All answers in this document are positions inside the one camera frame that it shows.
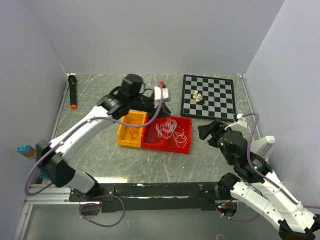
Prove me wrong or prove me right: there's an orange thin cable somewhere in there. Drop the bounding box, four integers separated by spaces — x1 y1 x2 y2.
122 119 145 142

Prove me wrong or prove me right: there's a purple thin cable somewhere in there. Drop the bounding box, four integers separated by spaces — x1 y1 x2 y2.
146 129 163 146

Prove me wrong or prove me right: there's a white thin cable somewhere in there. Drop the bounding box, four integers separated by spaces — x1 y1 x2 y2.
155 119 188 150

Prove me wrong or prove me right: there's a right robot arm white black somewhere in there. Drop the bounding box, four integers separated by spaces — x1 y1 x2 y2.
197 120 320 240

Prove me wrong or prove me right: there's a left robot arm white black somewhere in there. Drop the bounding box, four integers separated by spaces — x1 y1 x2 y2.
35 74 171 201

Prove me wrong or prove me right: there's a black white chessboard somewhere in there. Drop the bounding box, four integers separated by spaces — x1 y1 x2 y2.
180 74 237 122

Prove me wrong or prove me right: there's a red bin middle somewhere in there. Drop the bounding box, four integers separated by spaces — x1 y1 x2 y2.
141 117 169 151

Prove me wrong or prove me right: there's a red bin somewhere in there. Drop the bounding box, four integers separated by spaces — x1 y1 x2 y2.
165 116 192 154
141 117 169 151

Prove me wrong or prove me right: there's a white chess piece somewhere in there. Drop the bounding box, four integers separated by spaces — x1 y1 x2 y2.
193 90 198 99
196 93 202 102

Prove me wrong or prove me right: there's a yellow plastic bin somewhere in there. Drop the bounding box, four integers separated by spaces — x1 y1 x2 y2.
117 110 148 148

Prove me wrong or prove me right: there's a red bin right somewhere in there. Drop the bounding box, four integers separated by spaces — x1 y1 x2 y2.
165 116 192 154

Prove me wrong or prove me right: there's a white stand device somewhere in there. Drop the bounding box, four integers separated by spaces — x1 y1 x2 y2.
250 135 276 162

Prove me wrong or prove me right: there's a black marker orange cap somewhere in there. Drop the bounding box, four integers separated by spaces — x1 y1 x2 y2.
67 75 78 110

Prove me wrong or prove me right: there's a yellow rubber band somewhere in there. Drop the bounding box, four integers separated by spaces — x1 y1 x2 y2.
216 234 225 240

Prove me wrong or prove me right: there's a blue lego block stack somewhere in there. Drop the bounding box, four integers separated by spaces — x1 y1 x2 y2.
39 172 48 179

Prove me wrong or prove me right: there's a blue orange toy block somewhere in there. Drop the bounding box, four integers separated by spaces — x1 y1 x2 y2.
16 145 36 158

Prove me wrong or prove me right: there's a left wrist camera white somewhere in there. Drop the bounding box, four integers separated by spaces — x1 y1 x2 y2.
153 80 170 103

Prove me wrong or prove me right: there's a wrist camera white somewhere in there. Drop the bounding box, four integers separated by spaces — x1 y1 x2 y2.
153 80 170 103
224 113 248 132

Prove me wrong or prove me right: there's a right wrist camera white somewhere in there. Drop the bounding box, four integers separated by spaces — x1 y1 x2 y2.
224 113 248 132

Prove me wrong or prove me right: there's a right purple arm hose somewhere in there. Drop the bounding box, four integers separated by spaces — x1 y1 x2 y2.
216 112 320 222

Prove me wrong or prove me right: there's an aluminium rail frame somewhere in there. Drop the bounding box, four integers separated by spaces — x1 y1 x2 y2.
14 182 238 240

